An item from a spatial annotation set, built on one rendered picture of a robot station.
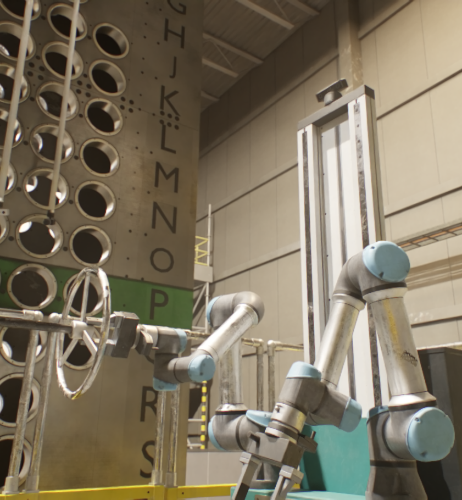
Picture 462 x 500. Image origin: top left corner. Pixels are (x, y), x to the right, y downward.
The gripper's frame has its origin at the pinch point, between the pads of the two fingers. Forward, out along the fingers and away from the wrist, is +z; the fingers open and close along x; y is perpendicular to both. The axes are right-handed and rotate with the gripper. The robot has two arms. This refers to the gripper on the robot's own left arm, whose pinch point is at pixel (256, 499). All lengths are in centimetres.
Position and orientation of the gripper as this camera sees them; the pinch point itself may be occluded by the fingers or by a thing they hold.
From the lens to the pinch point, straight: 133.6
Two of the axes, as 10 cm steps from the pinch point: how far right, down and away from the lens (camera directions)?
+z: -4.1, 8.2, -4.1
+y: -7.5, -5.6, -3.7
